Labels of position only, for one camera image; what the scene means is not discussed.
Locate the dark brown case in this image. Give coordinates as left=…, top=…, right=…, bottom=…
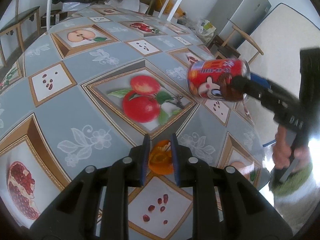
left=40, top=10, right=68, bottom=29

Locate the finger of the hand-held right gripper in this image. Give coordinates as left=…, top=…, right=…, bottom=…
left=231, top=76, right=266, bottom=103
left=250, top=72, right=272, bottom=89

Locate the white plastic shopping bag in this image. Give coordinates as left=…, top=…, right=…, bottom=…
left=195, top=19, right=217, bottom=37

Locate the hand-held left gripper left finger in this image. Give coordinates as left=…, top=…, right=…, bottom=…
left=30, top=133, right=152, bottom=240

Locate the silver refrigerator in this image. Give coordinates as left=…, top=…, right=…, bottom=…
left=206, top=0, right=272, bottom=49

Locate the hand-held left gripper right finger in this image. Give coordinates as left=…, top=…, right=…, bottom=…
left=170, top=133, right=293, bottom=240

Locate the white woven sack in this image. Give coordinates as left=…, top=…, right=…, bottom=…
left=104, top=0, right=140, bottom=13

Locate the person's right hand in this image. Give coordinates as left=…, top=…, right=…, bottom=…
left=272, top=127, right=311, bottom=171

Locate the red cartoon drink can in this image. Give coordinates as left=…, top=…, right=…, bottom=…
left=187, top=57, right=250, bottom=102

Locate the orange peel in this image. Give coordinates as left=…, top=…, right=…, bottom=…
left=148, top=140, right=175, bottom=175

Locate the yellow plastic bag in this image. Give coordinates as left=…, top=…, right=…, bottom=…
left=154, top=0, right=187, bottom=18

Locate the white side table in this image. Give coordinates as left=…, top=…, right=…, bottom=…
left=46, top=0, right=196, bottom=27

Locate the white mattress with blue edge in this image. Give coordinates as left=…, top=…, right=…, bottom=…
left=236, top=2, right=320, bottom=85

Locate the fruit print tablecloth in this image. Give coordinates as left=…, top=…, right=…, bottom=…
left=0, top=4, right=269, bottom=240

